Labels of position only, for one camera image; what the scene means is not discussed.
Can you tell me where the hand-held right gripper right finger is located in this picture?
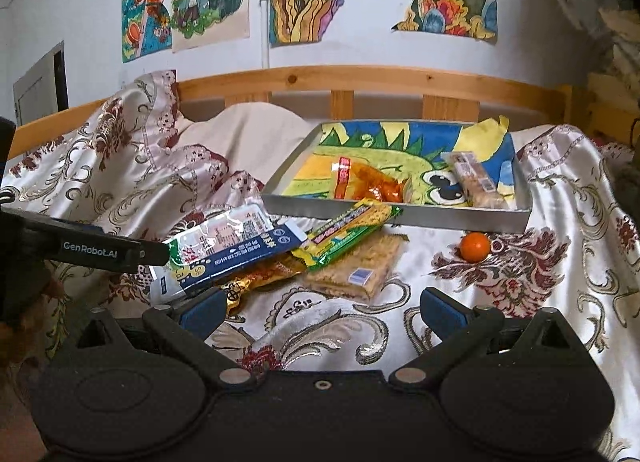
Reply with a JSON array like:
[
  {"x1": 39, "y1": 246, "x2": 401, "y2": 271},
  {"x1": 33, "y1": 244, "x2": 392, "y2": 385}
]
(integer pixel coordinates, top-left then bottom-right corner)
[{"x1": 387, "y1": 287, "x2": 583, "y2": 390}]

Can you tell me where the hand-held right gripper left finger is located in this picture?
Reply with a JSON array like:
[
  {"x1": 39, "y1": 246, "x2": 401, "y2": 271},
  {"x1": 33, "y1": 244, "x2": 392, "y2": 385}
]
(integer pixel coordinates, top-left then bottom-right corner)
[{"x1": 75, "y1": 287, "x2": 258, "y2": 390}]

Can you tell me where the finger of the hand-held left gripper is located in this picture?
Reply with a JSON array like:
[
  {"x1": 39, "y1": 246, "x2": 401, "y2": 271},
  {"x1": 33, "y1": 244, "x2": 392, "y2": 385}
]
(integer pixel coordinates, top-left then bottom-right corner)
[{"x1": 135, "y1": 238, "x2": 171, "y2": 269}]

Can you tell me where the blue white snack packet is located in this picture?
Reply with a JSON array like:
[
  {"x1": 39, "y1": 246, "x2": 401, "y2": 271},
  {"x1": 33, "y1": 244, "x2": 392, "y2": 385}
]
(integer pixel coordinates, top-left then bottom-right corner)
[{"x1": 150, "y1": 222, "x2": 307, "y2": 303}]

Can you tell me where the golden snack packet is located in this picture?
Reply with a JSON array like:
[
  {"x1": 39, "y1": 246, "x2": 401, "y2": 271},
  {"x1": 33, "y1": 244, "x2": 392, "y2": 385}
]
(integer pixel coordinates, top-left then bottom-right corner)
[{"x1": 220, "y1": 257, "x2": 307, "y2": 319}]

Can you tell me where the clear sandwich cracker packet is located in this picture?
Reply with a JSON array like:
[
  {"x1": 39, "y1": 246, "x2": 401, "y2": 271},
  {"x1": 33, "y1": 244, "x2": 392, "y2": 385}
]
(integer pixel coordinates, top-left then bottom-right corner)
[{"x1": 300, "y1": 233, "x2": 409, "y2": 303}]

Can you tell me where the silver metal tray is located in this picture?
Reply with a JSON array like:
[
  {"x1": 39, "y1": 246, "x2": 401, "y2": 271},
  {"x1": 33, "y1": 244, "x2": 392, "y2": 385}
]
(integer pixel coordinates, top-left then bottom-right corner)
[{"x1": 261, "y1": 120, "x2": 532, "y2": 234}]

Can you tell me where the yellow green biscuit packet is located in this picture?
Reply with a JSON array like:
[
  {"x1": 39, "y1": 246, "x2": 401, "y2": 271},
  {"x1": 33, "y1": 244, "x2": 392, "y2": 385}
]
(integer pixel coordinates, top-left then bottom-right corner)
[{"x1": 291, "y1": 198, "x2": 404, "y2": 273}]

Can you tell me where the orange mandarin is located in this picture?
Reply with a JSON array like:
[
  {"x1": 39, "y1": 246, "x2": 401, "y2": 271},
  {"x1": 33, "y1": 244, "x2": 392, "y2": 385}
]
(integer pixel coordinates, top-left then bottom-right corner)
[{"x1": 459, "y1": 233, "x2": 492, "y2": 263}]

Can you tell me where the brown biscuit bar packet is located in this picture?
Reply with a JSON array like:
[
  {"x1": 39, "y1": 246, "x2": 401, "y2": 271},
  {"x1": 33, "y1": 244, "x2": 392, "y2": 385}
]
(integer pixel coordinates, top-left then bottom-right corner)
[{"x1": 446, "y1": 151, "x2": 509, "y2": 209}]

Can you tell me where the orange chicken feet packet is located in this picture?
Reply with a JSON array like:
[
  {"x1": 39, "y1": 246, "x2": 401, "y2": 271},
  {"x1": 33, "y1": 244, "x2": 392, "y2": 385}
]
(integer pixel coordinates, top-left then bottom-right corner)
[{"x1": 332, "y1": 157, "x2": 414, "y2": 204}]

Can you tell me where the white pillow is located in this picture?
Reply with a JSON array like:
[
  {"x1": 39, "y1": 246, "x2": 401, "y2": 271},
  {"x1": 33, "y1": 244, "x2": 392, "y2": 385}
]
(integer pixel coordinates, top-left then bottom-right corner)
[{"x1": 177, "y1": 102, "x2": 322, "y2": 189}]

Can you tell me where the grey door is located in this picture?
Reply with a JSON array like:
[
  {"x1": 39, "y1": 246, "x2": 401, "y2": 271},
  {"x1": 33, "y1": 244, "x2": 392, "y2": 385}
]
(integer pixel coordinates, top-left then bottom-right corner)
[{"x1": 12, "y1": 40, "x2": 69, "y2": 127}]

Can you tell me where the colourful drawing paper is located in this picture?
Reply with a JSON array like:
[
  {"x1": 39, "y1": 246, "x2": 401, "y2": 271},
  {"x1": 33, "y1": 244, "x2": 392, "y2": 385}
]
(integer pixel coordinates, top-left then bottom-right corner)
[{"x1": 281, "y1": 116, "x2": 519, "y2": 207}]

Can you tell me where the wooden bed headboard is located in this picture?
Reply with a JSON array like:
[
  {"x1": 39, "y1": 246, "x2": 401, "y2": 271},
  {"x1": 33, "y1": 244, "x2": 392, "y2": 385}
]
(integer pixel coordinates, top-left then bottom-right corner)
[{"x1": 9, "y1": 65, "x2": 640, "y2": 163}]

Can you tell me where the floral curtain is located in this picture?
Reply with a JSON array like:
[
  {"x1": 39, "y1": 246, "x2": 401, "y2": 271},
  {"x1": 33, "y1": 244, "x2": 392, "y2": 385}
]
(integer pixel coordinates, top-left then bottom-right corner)
[{"x1": 522, "y1": 0, "x2": 640, "y2": 92}]

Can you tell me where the orange-haired figure wall poster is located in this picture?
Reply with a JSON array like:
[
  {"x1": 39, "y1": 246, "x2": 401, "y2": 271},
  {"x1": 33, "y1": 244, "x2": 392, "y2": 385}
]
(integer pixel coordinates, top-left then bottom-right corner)
[{"x1": 122, "y1": 0, "x2": 177, "y2": 63}]

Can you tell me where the white wall pipe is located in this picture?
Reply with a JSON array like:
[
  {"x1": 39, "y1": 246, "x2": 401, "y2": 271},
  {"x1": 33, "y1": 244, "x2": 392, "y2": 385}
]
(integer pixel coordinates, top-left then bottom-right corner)
[{"x1": 259, "y1": 0, "x2": 271, "y2": 70}]

